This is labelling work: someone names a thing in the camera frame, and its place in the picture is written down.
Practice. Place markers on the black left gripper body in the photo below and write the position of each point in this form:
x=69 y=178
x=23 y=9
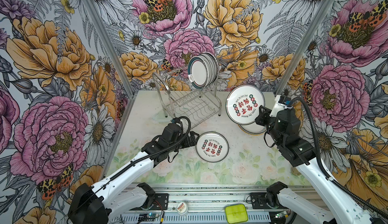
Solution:
x=184 y=143

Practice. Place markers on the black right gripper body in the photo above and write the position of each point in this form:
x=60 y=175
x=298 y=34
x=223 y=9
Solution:
x=269 y=122

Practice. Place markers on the black striped rim plate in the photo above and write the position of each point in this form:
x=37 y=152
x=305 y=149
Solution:
x=253 y=129

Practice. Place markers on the red floral pattern plate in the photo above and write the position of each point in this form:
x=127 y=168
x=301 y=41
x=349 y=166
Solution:
x=212 y=147

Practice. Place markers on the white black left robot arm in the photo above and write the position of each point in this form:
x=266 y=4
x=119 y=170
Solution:
x=105 y=200

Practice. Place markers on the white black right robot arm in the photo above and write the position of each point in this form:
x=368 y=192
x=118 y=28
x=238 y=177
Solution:
x=344 y=207

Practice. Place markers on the green rim white plate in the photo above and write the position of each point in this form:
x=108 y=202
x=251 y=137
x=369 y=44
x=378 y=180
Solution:
x=198 y=72

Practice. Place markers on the round tape roll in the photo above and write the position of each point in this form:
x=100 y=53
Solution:
x=182 y=208

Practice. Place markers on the green circuit board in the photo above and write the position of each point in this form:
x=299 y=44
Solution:
x=150 y=217

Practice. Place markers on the green square box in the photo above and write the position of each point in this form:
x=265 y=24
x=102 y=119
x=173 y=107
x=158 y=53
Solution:
x=236 y=214

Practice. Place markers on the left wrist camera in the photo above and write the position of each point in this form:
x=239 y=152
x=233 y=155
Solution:
x=177 y=121

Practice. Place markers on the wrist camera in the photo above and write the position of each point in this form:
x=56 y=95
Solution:
x=177 y=121
x=282 y=102

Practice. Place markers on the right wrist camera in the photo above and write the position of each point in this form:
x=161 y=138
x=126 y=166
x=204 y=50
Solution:
x=282 y=102

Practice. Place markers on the silver wire dish rack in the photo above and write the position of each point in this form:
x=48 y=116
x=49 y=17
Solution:
x=198 y=105

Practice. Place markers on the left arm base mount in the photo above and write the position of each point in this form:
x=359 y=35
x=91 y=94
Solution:
x=161 y=201

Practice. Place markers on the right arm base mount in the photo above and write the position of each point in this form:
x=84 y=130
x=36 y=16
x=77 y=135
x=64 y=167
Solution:
x=259 y=200

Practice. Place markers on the right aluminium corner post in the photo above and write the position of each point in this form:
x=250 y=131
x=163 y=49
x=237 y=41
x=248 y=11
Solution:
x=307 y=37

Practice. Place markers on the aluminium corner post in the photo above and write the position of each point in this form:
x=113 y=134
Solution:
x=307 y=37
x=98 y=23

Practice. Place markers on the left aluminium corner post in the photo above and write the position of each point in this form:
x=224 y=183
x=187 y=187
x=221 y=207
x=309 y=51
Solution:
x=98 y=23

